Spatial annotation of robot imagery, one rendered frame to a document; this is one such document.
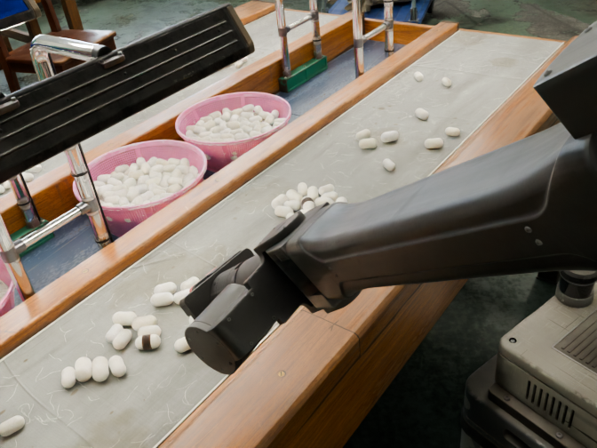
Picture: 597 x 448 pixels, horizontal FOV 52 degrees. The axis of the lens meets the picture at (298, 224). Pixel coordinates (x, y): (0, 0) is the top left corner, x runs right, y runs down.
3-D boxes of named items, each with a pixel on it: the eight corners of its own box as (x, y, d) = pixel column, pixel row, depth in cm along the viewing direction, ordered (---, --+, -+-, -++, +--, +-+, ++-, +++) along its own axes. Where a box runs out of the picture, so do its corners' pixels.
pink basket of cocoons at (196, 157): (233, 180, 134) (226, 142, 129) (183, 255, 114) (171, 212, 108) (126, 174, 142) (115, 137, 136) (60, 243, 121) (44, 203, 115)
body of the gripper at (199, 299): (174, 303, 63) (205, 288, 57) (240, 250, 69) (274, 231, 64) (211, 353, 64) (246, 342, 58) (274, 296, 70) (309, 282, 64)
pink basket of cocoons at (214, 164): (317, 140, 146) (314, 102, 141) (245, 193, 130) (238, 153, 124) (234, 119, 160) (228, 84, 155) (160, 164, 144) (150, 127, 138)
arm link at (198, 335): (371, 278, 53) (306, 204, 52) (300, 375, 46) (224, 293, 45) (300, 308, 63) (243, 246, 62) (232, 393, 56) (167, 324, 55)
